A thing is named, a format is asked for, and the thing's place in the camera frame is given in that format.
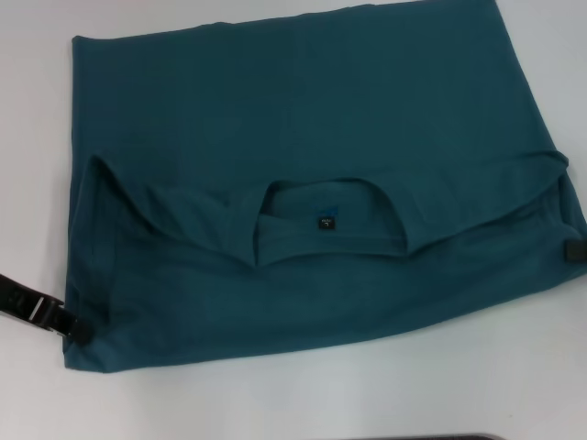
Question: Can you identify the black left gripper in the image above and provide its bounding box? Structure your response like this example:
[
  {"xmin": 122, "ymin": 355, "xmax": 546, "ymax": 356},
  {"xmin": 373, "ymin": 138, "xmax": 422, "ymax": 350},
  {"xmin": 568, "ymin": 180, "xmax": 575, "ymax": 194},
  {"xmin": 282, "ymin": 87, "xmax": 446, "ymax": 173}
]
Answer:
[{"xmin": 0, "ymin": 273, "xmax": 92, "ymax": 348}]

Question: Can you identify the teal printed t-shirt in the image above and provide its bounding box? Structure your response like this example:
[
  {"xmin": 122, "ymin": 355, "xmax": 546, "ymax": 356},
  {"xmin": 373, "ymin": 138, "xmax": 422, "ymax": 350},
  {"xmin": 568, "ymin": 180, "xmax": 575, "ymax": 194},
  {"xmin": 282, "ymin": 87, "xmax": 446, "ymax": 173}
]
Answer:
[{"xmin": 61, "ymin": 0, "xmax": 587, "ymax": 371}]

